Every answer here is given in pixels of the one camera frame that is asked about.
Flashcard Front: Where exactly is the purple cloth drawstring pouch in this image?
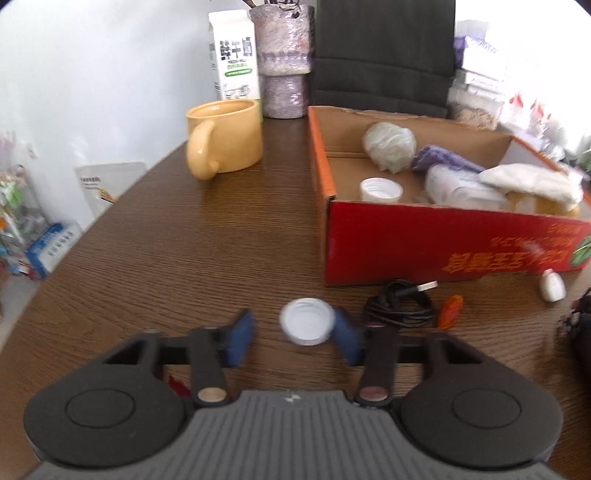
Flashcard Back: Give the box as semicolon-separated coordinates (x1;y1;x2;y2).
411;144;485;174

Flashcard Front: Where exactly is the purple tissue pack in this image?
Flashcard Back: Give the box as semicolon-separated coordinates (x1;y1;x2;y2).
452;21;509;75

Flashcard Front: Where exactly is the flat white box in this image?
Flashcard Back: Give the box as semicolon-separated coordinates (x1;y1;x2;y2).
455;69;505;92

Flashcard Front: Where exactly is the clear jar of seeds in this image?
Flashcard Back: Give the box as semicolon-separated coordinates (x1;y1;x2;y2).
448;88;502;128

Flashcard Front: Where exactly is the black usb cable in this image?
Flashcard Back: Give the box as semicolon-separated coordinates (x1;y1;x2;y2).
362;279;439;329

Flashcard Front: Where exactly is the blue white carton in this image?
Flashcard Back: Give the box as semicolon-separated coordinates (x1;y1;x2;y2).
25;223;81;280

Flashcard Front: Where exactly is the black paper bag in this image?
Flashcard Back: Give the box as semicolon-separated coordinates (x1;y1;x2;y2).
311;0;455;118

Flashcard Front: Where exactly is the metal wire rack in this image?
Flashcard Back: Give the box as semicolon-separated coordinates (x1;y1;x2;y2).
0;134;47;278

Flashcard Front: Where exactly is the white milk carton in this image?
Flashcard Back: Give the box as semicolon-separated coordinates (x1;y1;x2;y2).
208;9;263;123

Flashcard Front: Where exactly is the red cardboard box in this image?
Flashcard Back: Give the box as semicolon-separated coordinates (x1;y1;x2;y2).
307;105;591;286

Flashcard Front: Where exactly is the large ridged white cap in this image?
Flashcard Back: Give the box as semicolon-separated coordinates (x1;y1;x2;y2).
360;178;402;203

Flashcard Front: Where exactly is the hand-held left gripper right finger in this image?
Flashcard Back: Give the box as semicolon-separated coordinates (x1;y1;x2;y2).
332;307;486;408

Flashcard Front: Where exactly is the white paper pamphlet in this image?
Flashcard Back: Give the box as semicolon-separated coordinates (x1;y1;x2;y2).
74;161;147;217

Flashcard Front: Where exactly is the purple textured vase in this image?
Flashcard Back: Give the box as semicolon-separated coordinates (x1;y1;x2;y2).
249;0;315;120

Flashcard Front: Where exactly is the yellow ceramic mug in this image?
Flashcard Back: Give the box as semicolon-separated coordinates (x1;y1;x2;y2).
185;99;264;181

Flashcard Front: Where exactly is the white yellow plush toy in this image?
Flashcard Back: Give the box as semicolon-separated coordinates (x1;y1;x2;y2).
480;162;585;217

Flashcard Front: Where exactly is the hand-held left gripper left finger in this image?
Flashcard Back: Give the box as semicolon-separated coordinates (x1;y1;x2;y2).
99;308;256;408

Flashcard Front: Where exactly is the clear plastic container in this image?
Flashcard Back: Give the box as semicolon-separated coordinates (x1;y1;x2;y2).
425;165;520;210

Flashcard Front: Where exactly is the clear plastic bag bundle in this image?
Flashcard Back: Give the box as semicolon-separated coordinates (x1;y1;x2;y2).
362;122;417;175

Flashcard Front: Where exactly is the small white bottle cap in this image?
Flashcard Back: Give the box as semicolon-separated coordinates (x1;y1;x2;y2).
279;298;335;346

